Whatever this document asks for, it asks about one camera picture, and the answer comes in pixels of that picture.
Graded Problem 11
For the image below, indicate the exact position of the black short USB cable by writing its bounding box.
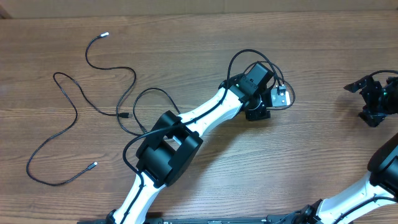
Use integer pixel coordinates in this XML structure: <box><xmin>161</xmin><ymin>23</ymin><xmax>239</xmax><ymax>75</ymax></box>
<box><xmin>25</xmin><ymin>72</ymin><xmax>133</xmax><ymax>187</ymax></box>

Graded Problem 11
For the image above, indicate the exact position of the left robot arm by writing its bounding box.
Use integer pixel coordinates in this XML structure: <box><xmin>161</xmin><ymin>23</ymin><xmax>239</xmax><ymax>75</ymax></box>
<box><xmin>105</xmin><ymin>62</ymin><xmax>277</xmax><ymax>223</ymax></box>

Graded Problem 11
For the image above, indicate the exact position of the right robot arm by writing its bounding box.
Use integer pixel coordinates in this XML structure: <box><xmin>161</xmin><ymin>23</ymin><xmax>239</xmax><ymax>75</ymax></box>
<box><xmin>292</xmin><ymin>74</ymin><xmax>397</xmax><ymax>223</ymax></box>

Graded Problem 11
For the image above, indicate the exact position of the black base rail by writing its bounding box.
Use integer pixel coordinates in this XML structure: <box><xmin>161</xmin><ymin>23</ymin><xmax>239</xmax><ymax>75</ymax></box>
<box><xmin>77</xmin><ymin>213</ymin><xmax>354</xmax><ymax>224</ymax></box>

